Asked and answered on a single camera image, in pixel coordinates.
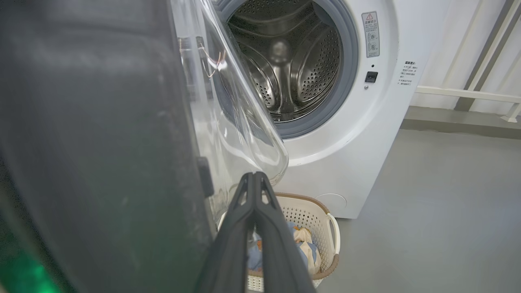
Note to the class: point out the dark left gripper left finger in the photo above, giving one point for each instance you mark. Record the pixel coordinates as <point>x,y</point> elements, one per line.
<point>232,244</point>

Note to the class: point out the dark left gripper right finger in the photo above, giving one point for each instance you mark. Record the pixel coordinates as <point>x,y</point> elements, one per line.
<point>281,252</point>

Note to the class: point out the blue bear print garment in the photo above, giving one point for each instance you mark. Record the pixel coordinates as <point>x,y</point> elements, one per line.
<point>254,256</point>

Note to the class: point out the blue and cream garment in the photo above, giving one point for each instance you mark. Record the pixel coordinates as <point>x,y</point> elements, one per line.
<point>307,244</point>

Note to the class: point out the black round washer door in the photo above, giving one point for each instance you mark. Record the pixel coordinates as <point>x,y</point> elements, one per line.
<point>101,142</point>

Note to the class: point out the white front-load washing machine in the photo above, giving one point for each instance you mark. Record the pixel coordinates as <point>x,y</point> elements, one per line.
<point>366,142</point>

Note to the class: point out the black rectangular block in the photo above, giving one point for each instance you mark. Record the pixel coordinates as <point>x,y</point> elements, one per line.
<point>371,77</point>

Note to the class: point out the cream perforated laundry basket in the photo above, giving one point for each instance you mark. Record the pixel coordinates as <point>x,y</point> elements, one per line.
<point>317,215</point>

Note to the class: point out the round white filter cover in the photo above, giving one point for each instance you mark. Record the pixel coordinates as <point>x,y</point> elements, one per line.
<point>331,202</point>

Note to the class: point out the blue bear-print garment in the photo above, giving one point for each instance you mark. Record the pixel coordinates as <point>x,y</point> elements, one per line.
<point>301,69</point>

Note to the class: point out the grey warning label sticker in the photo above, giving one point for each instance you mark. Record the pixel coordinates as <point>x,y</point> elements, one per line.
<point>371,34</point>

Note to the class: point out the white metal railing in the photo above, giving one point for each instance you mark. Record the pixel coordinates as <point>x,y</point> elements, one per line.
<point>468,94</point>

